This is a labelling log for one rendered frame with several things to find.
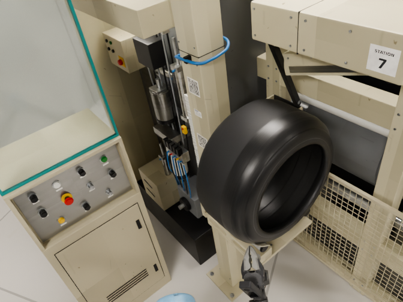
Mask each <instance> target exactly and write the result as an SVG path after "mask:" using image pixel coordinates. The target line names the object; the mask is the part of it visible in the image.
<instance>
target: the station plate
mask: <svg viewBox="0 0 403 302"><path fill-rule="evenodd" d="M400 55H401V51H400V50H395V49H391V48H388V47H383V46H379V45H376V44H371V45H370V48H369V55H368V61H367V65H366V69H369V70H372V71H376V72H378V73H382V74H385V75H389V76H392V77H395V76H396V71H397V68H398V63H399V58H400Z"/></svg>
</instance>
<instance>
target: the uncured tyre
mask: <svg viewBox="0 0 403 302"><path fill-rule="evenodd" d="M332 159H333V144H332V140H331V137H330V133H329V130H328V128H327V126H326V125H325V124H324V123H323V122H322V121H321V120H320V119H319V118H317V117H316V116H314V115H311V114H309V113H307V112H305V111H303V110H300V109H298V108H296V107H293V106H292V105H289V104H287V103H285V102H282V101H280V100H277V99H258V100H255V101H252V102H249V103H247V104H245V105H244V106H242V107H241V108H239V109H237V110H236V111H234V112H233V113H232V114H231V115H229V116H228V117H227V118H226V119H224V120H223V121H222V122H221V124H220V125H219V126H218V127H217V129H216V130H215V131H214V132H213V134H212V135H211V137H210V139H209V140H208V142H207V143H206V145H205V147H204V150H203V152H202V154H201V158H200V162H199V167H198V171H197V180H196V188H197V195H198V198H199V200H200V202H201V204H202V206H203V208H204V209H205V211H206V212H207V213H208V214H209V215H210V216H212V217H213V218H214V219H215V220H216V221H217V222H218V223H219V224H220V225H222V226H223V227H224V228H225V229H226V230H227V231H228V232H229V233H230V234H232V235H233V236H234V237H235V238H237V239H239V240H241V241H244V242H245V243H251V244H254V243H264V242H268V241H272V240H274V239H276V238H278V237H280V236H282V235H284V234H285V233H286V232H288V231H289V230H290V229H292V228H293V227H294V226H295V225H296V224H297V223H298V222H299V221H300V220H301V219H302V218H303V217H304V216H305V214H306V213H307V212H308V210H309V209H310V208H311V206H312V205H313V204H314V202H315V201H316V199H317V197H318V196H319V194H320V192H321V190H322V188H323V186H324V184H325V182H326V180H327V177H328V175H329V171H330V168H331V165H332Z"/></svg>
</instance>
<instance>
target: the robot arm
mask: <svg viewBox="0 0 403 302"><path fill-rule="evenodd" d="M250 253H251V255H250ZM260 260H261V257H260V255H259V254H257V252H256V251H255V249H254V248H253V247H252V246H248V247H247V249H246V252H245V255H244V258H243V261H242V266H241V274H242V279H243V280H244V281H240V282H239V288H240V289H241V290H243V292H244V293H246V295H248V296H249V297H250V298H253V300H249V302H268V299H267V297H266V293H265V287H266V285H268V284H270V283H269V275H268V270H265V269H264V267H263V265H262V263H261V262H260ZM251 261H252V264H251ZM251 267H253V268H254V269H256V270H251ZM249 270H251V271H249ZM267 278H268V279H267ZM264 286H265V287H264ZM157 302H196V301H195V299H194V297H193V296H192V295H189V294H186V293H175V294H170V295H166V296H164V297H162V298H160V299H159V300H158V301H157Z"/></svg>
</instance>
